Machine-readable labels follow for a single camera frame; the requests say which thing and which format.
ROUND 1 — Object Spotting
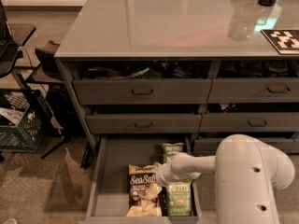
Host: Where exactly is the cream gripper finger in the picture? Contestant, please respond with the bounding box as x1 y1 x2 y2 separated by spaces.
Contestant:
145 183 163 200

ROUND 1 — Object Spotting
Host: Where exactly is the brown sea salt chip bag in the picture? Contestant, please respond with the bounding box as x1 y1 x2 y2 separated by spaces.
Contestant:
127 163 162 217

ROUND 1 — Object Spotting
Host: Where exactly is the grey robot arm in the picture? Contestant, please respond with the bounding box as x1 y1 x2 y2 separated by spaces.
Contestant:
156 134 295 224

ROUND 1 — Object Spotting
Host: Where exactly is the green Kettle chip bag front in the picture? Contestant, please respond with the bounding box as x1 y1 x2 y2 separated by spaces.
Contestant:
165 181 192 217

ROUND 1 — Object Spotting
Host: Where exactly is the open bottom left drawer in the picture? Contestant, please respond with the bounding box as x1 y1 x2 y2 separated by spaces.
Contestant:
78 134 209 224

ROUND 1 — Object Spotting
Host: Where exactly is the green Kettle chip bag rear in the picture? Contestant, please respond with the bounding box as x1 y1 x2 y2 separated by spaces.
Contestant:
162 143 185 154

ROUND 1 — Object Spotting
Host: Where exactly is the bottom right grey drawer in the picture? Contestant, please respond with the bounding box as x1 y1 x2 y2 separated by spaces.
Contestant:
192 138 299 156

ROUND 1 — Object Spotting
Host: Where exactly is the grey drawer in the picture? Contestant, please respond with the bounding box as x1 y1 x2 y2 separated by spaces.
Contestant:
86 114 202 134
207 77 299 104
73 78 212 105
192 138 299 156
199 112 299 133

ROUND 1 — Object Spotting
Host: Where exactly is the middle left grey drawer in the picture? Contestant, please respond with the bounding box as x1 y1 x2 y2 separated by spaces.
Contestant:
86 114 202 134

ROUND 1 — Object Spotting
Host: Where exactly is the middle right grey drawer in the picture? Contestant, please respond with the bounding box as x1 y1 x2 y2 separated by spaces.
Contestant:
199 112 299 133

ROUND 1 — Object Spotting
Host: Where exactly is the top left grey drawer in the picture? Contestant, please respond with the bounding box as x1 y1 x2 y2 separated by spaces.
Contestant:
73 78 212 105

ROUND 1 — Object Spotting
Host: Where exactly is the top right grey drawer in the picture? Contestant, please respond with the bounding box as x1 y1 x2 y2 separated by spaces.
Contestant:
207 77 299 104

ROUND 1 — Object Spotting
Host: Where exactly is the green plastic crate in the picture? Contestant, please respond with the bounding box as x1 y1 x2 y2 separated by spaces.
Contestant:
0 89 52 152

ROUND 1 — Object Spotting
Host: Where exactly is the dark office chair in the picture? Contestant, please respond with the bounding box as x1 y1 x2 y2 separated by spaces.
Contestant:
26 40 63 84

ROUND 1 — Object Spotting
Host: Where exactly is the black white fiducial marker board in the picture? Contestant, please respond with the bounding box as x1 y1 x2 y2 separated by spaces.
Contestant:
261 29 299 55

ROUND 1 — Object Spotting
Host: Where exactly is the grey drawer cabinet frame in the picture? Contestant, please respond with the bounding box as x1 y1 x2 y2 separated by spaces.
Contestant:
56 0 298 145

